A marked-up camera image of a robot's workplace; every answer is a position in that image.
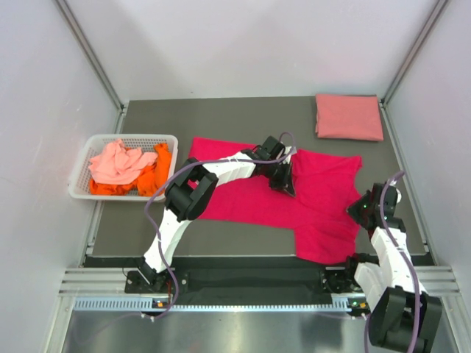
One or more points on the white plastic basket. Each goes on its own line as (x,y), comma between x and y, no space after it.
(79,185)

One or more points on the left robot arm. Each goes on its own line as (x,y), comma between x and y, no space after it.
(189,191)

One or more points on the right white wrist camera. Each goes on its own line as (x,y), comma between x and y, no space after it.
(398,195)

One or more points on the slotted cable duct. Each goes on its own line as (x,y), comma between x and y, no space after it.
(148,304)

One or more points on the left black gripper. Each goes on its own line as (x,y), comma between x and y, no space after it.
(285,182)

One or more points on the light pink t shirt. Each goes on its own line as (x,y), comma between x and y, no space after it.
(118,165)

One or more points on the orange t shirt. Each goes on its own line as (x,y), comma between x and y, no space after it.
(150,180)

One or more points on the magenta t shirt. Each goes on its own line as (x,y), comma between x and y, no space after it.
(324,186)

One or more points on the folded salmon pink t shirt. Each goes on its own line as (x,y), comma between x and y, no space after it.
(348,117)

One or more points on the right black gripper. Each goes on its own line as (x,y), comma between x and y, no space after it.
(352,208)

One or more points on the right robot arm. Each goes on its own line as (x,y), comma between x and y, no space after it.
(403,316)

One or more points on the left aluminium frame rail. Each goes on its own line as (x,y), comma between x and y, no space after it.
(87,49)

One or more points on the aluminium frame rail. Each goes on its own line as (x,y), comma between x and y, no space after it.
(87,49)
(438,9)

